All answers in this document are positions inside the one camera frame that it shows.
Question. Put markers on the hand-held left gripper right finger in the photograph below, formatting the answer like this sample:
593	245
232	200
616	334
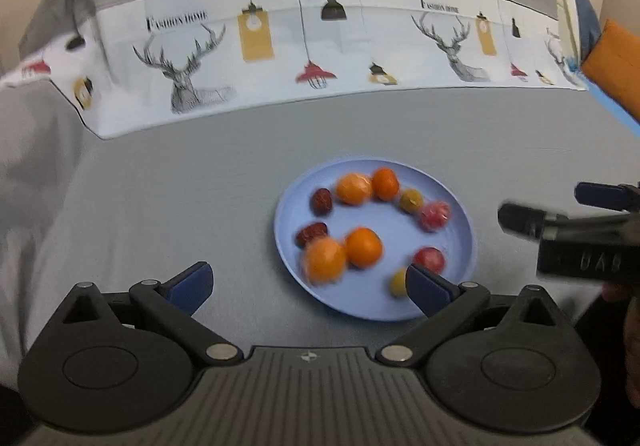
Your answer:
425	283

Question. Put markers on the plastic-wrapped orange fruit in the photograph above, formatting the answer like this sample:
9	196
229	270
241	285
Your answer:
325	261
354	188

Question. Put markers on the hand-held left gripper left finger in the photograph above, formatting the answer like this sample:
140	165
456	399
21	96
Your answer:
192	283

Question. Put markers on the plastic-wrapped red fruit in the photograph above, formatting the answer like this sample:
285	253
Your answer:
434	217
429	260

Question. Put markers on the dark red jujube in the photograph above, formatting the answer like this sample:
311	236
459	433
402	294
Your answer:
322	201
311	235

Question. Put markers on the person's right hand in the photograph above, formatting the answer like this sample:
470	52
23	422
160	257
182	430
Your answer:
631	351

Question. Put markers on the small yellow-green fruit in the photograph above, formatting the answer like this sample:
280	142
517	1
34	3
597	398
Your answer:
411	201
398	282

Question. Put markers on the bare orange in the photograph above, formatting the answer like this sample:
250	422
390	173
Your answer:
364	247
385	183

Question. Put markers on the blue plate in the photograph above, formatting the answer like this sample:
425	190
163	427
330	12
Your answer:
390	236

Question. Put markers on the blue cloth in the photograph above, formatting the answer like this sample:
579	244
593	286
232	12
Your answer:
586	23

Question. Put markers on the orange pillow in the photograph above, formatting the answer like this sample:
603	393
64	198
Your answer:
615	60

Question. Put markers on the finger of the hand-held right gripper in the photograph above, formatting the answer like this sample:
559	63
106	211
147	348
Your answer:
522	221
605	196

